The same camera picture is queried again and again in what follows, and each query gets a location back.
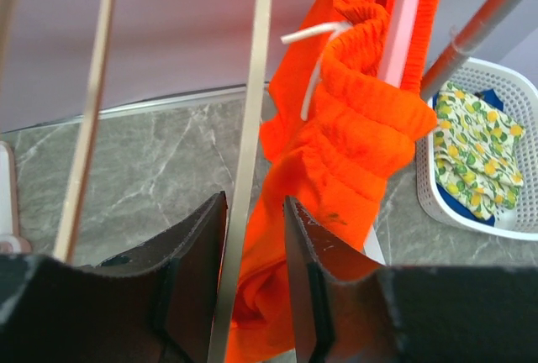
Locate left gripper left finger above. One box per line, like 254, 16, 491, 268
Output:
1, 192, 227, 362

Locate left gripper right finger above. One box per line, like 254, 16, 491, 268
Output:
283, 197, 537, 362

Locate beige hanger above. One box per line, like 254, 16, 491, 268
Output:
1, 0, 115, 263
207, 0, 272, 362

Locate orange shorts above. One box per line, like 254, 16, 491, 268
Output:
226, 0, 440, 362

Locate pink hanger holding shorts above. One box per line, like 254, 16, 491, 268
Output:
377, 0, 419, 87

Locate white plastic basket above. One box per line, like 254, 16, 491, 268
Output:
416, 58, 537, 241

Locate lemon print cloth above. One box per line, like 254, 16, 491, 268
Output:
434, 81, 525, 219

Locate white clothes rack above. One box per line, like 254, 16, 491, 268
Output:
0, 0, 538, 267

